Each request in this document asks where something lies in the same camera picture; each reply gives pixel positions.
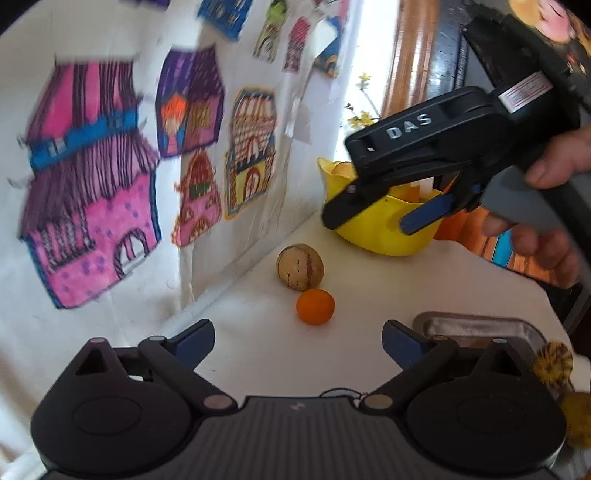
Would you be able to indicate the metal tray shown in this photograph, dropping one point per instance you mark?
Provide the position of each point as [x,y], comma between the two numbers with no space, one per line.
[471,325]

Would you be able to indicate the orange striped drawing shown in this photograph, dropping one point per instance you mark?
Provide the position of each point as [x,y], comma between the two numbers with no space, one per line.
[508,249]

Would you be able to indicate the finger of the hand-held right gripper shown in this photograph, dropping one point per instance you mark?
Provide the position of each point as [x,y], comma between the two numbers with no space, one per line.
[341,210]
[425,213]

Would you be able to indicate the coloured houses drawing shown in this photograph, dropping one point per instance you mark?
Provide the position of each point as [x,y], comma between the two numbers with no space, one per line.
[92,221]

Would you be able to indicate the person's right hand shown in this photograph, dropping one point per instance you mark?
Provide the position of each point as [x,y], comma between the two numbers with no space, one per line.
[568,152]

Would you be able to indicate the orange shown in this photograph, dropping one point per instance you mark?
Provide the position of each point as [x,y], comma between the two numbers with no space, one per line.
[315,307]

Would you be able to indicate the striped pepino melon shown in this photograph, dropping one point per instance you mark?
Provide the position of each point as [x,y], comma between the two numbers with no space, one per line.
[300,267]

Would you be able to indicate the yellow plastic bowl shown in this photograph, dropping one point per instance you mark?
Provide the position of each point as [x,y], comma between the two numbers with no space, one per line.
[378,230]

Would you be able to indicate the printed white tablecloth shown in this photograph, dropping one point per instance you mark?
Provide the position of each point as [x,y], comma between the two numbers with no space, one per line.
[258,332]

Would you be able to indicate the colourful cartoon picture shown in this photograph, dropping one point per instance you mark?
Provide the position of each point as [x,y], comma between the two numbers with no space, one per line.
[554,14]

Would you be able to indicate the blue and yellow drawing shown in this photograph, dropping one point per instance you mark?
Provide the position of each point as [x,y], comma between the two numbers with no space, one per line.
[330,60]

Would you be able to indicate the yellow flower twig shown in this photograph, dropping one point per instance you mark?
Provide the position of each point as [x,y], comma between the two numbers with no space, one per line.
[364,119]

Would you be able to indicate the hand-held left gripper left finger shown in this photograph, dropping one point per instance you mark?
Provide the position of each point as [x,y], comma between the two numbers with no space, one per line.
[194,344]

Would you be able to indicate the yellow spiky fruit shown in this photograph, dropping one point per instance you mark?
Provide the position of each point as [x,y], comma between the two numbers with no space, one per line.
[554,364]

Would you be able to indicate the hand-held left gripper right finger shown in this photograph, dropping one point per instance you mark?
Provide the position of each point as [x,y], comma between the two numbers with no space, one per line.
[397,344]

